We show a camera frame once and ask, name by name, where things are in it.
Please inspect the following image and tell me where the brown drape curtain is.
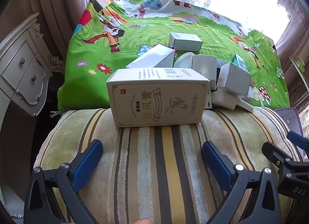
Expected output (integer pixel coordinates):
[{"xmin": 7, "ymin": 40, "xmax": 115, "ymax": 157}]
[{"xmin": 24, "ymin": 0, "xmax": 91, "ymax": 62}]

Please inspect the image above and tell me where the white medicine box with barcode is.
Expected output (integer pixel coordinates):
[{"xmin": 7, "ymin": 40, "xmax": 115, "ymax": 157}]
[{"xmin": 126, "ymin": 44, "xmax": 175, "ymax": 69}]

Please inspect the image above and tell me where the white box with grey side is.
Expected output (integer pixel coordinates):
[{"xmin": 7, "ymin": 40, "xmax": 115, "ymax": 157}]
[{"xmin": 169, "ymin": 32, "xmax": 203, "ymax": 51}]

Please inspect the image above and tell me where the striped plush cushion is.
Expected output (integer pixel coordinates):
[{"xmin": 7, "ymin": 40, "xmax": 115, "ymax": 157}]
[{"xmin": 34, "ymin": 107, "xmax": 305, "ymax": 224}]

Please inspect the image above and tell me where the plain white box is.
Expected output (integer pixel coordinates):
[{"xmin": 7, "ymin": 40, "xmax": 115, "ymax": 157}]
[{"xmin": 193, "ymin": 55, "xmax": 217, "ymax": 89}]

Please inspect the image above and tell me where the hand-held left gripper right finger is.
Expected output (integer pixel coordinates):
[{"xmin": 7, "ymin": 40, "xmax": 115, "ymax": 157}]
[{"xmin": 202, "ymin": 141, "xmax": 282, "ymax": 224}]

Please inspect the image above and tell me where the green cartoon printed bedsheet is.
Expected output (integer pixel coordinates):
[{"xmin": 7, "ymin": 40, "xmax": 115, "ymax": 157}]
[{"xmin": 58, "ymin": 0, "xmax": 290, "ymax": 118}]

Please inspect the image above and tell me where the teal patterned box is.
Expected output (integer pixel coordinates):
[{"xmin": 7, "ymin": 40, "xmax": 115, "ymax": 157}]
[{"xmin": 230, "ymin": 54, "xmax": 249, "ymax": 73}]

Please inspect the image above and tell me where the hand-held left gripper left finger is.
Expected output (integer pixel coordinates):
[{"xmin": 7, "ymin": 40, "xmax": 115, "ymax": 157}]
[{"xmin": 24, "ymin": 139, "xmax": 104, "ymax": 224}]

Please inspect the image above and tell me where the white standing shelf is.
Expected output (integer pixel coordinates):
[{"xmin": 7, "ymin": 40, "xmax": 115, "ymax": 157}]
[{"xmin": 290, "ymin": 58, "xmax": 309, "ymax": 86}]

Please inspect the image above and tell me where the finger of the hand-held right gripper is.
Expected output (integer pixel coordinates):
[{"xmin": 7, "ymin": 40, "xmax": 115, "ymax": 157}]
[
  {"xmin": 262, "ymin": 141, "xmax": 302, "ymax": 178},
  {"xmin": 287, "ymin": 131, "xmax": 309, "ymax": 162}
]

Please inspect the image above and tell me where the white ornate nightstand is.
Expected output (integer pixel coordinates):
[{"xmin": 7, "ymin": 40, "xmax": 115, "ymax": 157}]
[{"xmin": 0, "ymin": 12, "xmax": 65, "ymax": 118}]

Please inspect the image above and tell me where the small white square box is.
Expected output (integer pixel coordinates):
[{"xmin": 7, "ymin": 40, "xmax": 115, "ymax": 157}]
[{"xmin": 216, "ymin": 62, "xmax": 251, "ymax": 97}]

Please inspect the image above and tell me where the patterned mauve curtain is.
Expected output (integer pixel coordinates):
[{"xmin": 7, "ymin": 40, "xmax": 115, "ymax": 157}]
[{"xmin": 275, "ymin": 11, "xmax": 309, "ymax": 108}]

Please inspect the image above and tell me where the purple cardboard box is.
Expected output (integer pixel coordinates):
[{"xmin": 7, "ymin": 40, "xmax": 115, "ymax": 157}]
[{"xmin": 274, "ymin": 108, "xmax": 305, "ymax": 159}]

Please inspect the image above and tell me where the large beige box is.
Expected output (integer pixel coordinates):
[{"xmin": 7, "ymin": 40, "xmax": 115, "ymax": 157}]
[{"xmin": 106, "ymin": 68, "xmax": 213, "ymax": 128}]

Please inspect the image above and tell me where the white plastic long-handled holder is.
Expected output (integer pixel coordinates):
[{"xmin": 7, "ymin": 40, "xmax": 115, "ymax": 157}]
[{"xmin": 174, "ymin": 52, "xmax": 194, "ymax": 68}]

